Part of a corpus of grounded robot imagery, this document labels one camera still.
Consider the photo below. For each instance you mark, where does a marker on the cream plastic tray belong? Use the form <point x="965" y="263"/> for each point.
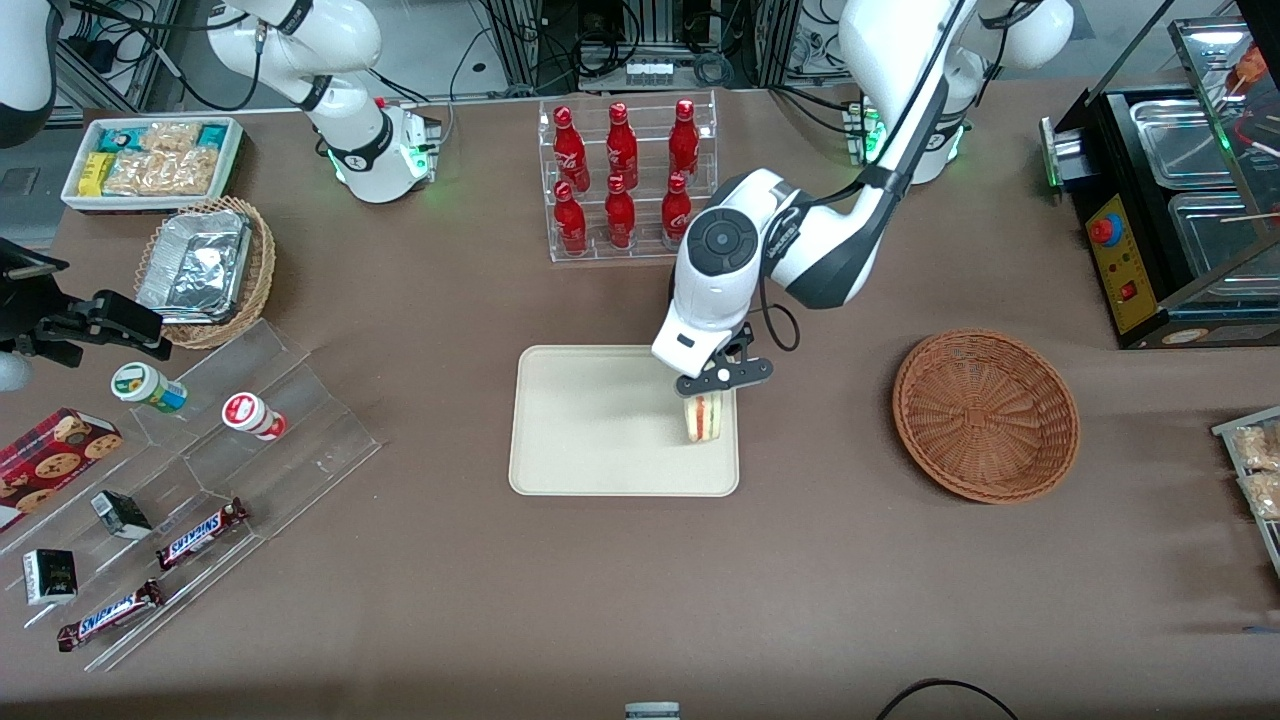
<point x="600" y="420"/>

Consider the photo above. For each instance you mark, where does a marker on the black food warmer case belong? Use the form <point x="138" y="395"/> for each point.
<point x="1120" y="270"/>

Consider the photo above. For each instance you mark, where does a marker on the white snack bin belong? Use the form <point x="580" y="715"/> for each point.
<point x="70" y="190"/>

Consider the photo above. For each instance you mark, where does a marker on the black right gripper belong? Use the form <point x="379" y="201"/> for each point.
<point x="27" y="300"/>

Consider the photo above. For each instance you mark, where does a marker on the clear acrylic bottle rack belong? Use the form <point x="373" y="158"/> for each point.
<point x="648" y="130"/>

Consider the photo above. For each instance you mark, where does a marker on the clear snack bag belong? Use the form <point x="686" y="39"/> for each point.
<point x="1264" y="495"/>
<point x="1258" y="447"/>

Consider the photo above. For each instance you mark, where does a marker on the light oval wicker basket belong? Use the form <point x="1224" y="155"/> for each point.
<point x="262" y="270"/>

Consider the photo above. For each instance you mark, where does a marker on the red cookie box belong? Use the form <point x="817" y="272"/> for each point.
<point x="55" y="460"/>

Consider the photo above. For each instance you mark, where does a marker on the red cola bottle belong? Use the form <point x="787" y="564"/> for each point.
<point x="570" y="225"/>
<point x="684" y="145"/>
<point x="622" y="150"/>
<point x="570" y="150"/>
<point x="620" y="220"/>
<point x="675" y="200"/>

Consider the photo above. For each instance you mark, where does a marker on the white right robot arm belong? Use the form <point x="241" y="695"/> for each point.
<point x="350" y="130"/>

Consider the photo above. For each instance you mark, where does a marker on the green lid yogurt cup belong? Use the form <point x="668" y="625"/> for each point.
<point x="148" y="387"/>

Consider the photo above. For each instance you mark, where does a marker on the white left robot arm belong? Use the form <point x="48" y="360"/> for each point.
<point x="720" y="290"/>

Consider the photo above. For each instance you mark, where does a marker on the grey metal tray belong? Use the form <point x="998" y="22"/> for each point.
<point x="1228" y="432"/>

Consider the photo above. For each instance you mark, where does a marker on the small grey box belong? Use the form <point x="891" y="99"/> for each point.
<point x="652" y="712"/>

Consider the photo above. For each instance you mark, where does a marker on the steel warmer pan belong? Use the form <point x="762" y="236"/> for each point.
<point x="1215" y="240"/>
<point x="1185" y="145"/>

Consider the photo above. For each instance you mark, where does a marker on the round brown wicker basket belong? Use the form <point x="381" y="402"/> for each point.
<point x="985" y="415"/>

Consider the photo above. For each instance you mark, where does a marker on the teal snack packet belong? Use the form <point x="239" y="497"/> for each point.
<point x="120" y="138"/>
<point x="213" y="136"/>

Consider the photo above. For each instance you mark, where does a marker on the aluminium frame rack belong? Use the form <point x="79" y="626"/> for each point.
<point x="522" y="40"/>

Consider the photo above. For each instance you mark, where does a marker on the triangular sandwich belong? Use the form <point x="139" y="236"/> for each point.
<point x="703" y="420"/>

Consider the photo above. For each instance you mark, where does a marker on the aluminium foil tray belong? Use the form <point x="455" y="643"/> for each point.
<point x="195" y="270"/>

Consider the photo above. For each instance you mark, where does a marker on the small black carton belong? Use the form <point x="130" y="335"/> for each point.
<point x="122" y="515"/>
<point x="50" y="577"/>

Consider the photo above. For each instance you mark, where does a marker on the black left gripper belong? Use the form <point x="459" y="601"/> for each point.
<point x="733" y="349"/>

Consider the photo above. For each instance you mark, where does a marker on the white power strip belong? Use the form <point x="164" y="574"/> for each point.
<point x="650" y="72"/>

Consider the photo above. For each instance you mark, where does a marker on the yellow snack packet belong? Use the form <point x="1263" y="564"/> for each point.
<point x="94" y="173"/>

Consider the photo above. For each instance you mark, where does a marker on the clear cracker bag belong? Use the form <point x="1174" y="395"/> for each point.
<point x="170" y="137"/>
<point x="135" y="173"/>
<point x="190" y="172"/>

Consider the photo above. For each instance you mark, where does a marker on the red lid yogurt cup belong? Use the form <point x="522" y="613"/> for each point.
<point x="252" y="415"/>

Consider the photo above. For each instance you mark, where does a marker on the brown Snickers bar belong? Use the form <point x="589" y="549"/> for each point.
<point x="110" y="615"/>
<point x="200" y="534"/>

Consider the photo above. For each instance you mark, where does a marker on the orange skewered food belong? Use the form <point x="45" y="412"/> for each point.
<point x="1250" y="65"/>

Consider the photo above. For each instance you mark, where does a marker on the clear acrylic stepped stand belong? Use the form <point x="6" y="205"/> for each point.
<point x="300" y="440"/>

